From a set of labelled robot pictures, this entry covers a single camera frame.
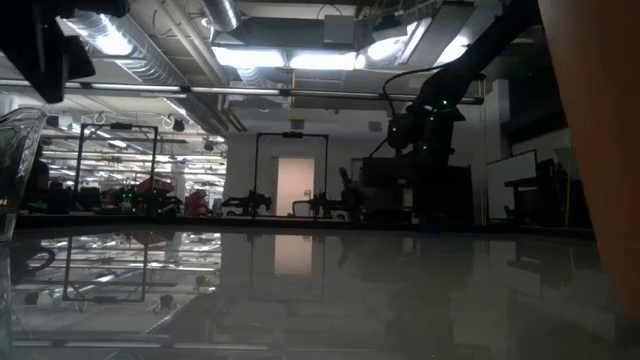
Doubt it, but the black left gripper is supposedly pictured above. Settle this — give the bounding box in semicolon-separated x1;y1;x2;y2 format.
0;18;97;105

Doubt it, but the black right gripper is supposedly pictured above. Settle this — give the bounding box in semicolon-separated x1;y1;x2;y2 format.
386;99;467;226

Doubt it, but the black cabinet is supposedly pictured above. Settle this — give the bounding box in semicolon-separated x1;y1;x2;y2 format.
361;157;419;225
452;162;474;227

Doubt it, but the whiteboard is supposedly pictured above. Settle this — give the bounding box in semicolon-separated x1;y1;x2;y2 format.
486;149;539;220

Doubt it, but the clear plastic bin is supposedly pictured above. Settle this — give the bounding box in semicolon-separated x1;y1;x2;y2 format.
0;106;49;246

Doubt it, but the person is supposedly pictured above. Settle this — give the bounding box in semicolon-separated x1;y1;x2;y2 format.
23;143;51;204

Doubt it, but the door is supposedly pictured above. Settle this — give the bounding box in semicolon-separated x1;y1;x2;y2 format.
269;154;317;216

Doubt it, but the orange plastic bin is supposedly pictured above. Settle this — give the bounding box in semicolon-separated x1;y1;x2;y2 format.
537;0;640;321

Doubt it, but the red machine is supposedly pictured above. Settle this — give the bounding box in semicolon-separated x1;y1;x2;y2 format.
135;177;177;201
184;188;211;217

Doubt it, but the ceiling light panel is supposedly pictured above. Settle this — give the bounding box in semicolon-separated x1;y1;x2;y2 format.
212;46;286;69
288;51;359;71

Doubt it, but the grey ceiling box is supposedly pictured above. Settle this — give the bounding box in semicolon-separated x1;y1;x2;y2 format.
323;14;357;46

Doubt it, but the corrugated silver air duct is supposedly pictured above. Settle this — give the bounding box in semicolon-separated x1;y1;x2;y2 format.
64;9;231;89

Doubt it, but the black frame workstation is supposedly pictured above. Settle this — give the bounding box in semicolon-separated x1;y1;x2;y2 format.
253;131;330;219
73;123;160;206

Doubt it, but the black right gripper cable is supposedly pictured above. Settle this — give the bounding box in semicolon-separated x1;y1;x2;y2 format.
381;66;446;119

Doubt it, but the long horizontal metal rail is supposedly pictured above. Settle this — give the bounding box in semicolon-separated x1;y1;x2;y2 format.
0;79;485;106

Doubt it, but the round silver duct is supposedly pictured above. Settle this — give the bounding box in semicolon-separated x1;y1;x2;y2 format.
202;0;241;32

